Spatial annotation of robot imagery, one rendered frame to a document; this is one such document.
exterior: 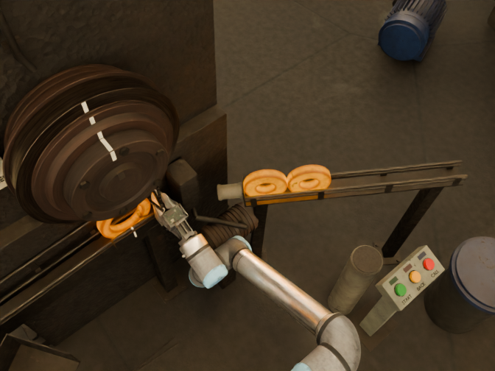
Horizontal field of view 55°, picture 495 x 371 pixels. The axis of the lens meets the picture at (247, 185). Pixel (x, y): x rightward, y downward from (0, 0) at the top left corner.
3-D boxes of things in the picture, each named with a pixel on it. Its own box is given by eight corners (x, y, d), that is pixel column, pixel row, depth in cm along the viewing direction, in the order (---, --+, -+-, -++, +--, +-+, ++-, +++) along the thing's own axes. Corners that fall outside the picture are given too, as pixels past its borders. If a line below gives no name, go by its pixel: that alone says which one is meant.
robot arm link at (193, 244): (206, 245, 166) (183, 262, 162) (198, 234, 166) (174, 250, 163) (210, 241, 157) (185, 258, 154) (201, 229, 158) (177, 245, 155)
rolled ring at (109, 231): (146, 189, 154) (141, 182, 156) (95, 221, 148) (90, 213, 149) (154, 216, 170) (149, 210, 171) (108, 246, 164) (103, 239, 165)
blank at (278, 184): (241, 171, 167) (241, 179, 166) (286, 166, 167) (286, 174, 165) (245, 193, 181) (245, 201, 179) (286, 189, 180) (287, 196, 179)
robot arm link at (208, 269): (205, 292, 162) (210, 288, 153) (183, 262, 163) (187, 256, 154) (226, 276, 165) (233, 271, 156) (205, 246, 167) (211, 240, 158)
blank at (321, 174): (286, 166, 167) (287, 174, 165) (331, 162, 167) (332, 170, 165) (286, 189, 180) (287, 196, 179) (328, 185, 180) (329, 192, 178)
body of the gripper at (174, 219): (179, 201, 158) (200, 230, 157) (177, 207, 166) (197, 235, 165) (159, 213, 156) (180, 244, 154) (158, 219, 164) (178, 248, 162)
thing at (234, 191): (219, 189, 180) (216, 181, 174) (242, 187, 179) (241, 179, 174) (219, 203, 176) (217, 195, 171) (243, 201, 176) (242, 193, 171)
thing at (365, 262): (322, 300, 224) (344, 256, 179) (340, 285, 228) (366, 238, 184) (340, 321, 219) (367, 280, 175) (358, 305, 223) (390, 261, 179)
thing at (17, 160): (42, 232, 142) (-32, 135, 102) (174, 152, 158) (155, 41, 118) (52, 248, 139) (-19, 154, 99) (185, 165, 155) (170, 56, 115)
